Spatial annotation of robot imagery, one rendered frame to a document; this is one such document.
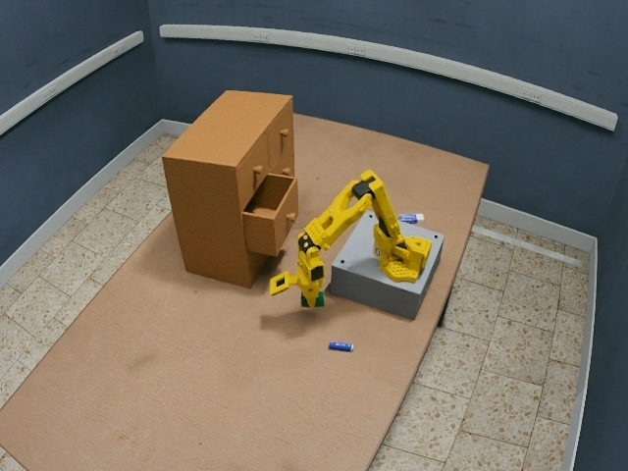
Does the blue and white eraser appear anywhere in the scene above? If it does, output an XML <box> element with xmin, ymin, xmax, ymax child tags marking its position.
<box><xmin>398</xmin><ymin>214</ymin><xmax>424</xmax><ymax>224</ymax></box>

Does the wooden drawer front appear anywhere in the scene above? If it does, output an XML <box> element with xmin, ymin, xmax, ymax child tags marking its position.
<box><xmin>270</xmin><ymin>140</ymin><xmax>293</xmax><ymax>177</ymax></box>
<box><xmin>237</xmin><ymin>133</ymin><xmax>269</xmax><ymax>210</ymax></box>
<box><xmin>268</xmin><ymin>102</ymin><xmax>292</xmax><ymax>167</ymax></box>
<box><xmin>247</xmin><ymin>251</ymin><xmax>268</xmax><ymax>285</ymax></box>
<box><xmin>242</xmin><ymin>173</ymin><xmax>298</xmax><ymax>256</ymax></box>

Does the green 9v battery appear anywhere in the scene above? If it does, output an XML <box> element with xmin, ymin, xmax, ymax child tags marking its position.
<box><xmin>300</xmin><ymin>291</ymin><xmax>324</xmax><ymax>307</ymax></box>

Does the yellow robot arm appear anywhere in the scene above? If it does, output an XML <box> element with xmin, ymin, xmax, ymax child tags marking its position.
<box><xmin>297</xmin><ymin>170</ymin><xmax>430</xmax><ymax>284</ymax></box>

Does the brown chest of drawers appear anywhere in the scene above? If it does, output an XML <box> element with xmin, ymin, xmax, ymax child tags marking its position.
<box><xmin>162</xmin><ymin>90</ymin><xmax>295</xmax><ymax>288</ymax></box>

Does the blue cylindrical battery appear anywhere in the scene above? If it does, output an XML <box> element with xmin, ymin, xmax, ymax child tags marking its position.
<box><xmin>329</xmin><ymin>341</ymin><xmax>353</xmax><ymax>351</ymax></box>

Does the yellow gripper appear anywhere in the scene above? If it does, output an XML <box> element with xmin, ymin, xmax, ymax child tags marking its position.
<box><xmin>270</xmin><ymin>264</ymin><xmax>323</xmax><ymax>308</ymax></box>

